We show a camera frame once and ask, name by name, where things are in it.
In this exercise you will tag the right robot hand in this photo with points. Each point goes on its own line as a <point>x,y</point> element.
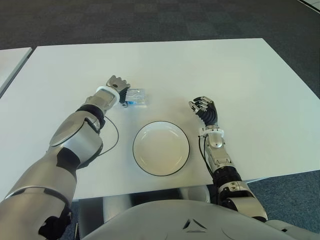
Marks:
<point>208,112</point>

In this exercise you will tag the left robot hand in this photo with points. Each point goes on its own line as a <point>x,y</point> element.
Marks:
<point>117,82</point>

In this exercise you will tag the clear water bottle blue cap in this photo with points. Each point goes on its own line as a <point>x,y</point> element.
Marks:
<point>138,96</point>

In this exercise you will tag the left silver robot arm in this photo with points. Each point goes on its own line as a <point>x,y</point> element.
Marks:
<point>70,140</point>

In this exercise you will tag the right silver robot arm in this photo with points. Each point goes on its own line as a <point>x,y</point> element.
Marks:
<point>225,170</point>

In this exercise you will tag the white plate black rim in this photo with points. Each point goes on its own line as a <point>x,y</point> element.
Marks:
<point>162,148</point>

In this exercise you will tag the neighbouring white table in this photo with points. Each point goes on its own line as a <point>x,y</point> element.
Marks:
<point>12,65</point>

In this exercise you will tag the grey robot torso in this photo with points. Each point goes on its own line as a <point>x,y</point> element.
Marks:
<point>200,220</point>

